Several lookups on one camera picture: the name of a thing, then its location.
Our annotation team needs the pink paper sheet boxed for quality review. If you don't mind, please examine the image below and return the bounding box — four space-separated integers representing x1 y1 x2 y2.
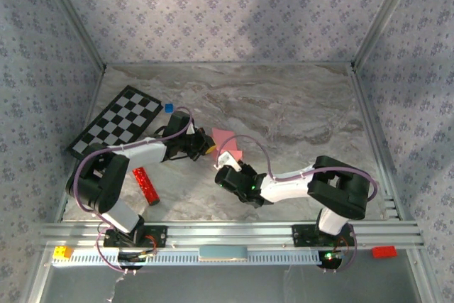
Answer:
211 128 244 164

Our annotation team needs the red glitter cylinder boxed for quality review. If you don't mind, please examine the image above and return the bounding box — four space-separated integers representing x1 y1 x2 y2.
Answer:
132 166 161 207

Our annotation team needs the black white checkerboard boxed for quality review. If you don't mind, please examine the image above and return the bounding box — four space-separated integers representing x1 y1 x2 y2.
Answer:
66 84 164 160

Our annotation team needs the grey blue flat block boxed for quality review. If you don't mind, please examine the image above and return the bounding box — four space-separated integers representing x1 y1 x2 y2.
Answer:
198 246 248 262

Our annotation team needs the black controller board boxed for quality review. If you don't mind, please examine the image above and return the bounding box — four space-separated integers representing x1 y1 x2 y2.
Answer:
317 249 345 271
116 251 157 271

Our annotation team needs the red toy brick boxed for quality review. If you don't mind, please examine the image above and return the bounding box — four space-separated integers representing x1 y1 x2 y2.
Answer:
371 246 397 259

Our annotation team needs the yellow toy brick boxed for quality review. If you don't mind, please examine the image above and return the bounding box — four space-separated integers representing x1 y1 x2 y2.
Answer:
52 246 74 260

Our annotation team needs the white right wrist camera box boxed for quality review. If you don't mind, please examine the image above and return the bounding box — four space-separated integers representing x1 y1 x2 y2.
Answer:
213 151 243 173

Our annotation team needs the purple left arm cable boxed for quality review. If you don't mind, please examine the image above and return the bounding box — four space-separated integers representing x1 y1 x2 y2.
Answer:
72 106 194 275

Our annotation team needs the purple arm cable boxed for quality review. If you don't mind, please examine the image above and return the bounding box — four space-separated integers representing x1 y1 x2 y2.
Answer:
72 106 194 275
216 135 377 275

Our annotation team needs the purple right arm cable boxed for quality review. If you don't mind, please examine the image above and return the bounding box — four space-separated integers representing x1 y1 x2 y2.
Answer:
216 135 377 275

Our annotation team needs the aluminium mounting rail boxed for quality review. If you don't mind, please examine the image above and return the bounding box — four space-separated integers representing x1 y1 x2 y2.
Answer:
39 221 426 250

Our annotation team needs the aluminium rear frame rail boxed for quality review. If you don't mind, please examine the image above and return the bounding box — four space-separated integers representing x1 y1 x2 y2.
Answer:
104 61 354 69

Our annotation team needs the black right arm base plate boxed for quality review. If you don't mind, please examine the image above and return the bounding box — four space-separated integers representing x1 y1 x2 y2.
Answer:
291 224 358 248

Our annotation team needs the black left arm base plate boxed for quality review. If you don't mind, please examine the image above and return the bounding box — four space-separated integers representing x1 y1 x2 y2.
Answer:
102 224 168 249

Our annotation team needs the slotted grey cable duct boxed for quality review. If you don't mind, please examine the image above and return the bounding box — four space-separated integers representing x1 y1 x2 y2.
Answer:
51 248 327 267

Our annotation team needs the aluminium side frame rail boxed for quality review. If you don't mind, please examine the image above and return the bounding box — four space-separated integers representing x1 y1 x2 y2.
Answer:
349 65 426 224

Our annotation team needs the aluminium corner post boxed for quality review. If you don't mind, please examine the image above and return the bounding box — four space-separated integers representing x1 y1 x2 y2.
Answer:
37 0 107 72
350 0 423 70

